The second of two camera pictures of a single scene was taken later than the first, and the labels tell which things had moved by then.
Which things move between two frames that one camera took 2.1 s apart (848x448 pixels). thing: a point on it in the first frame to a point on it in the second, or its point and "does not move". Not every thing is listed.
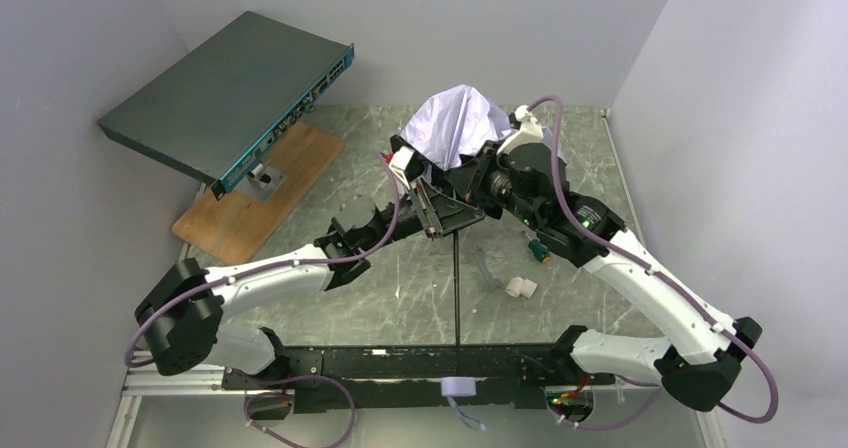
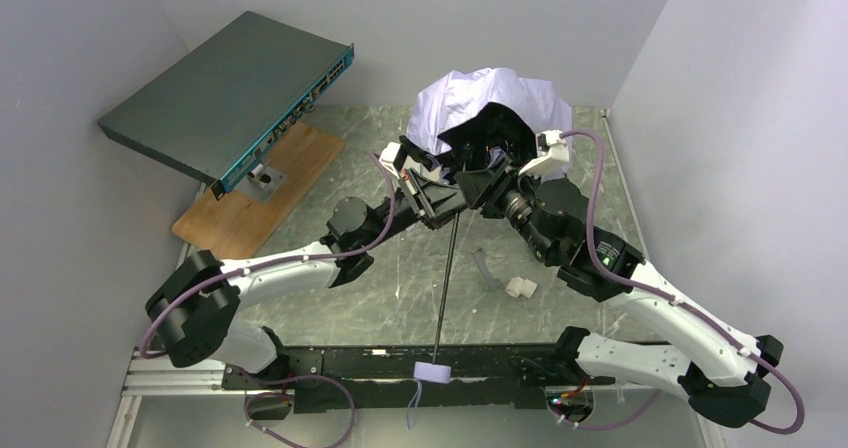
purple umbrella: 449,128 to 446,97
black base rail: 418,379 does not move
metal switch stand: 262,182 does not move
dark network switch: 217,109 does not move
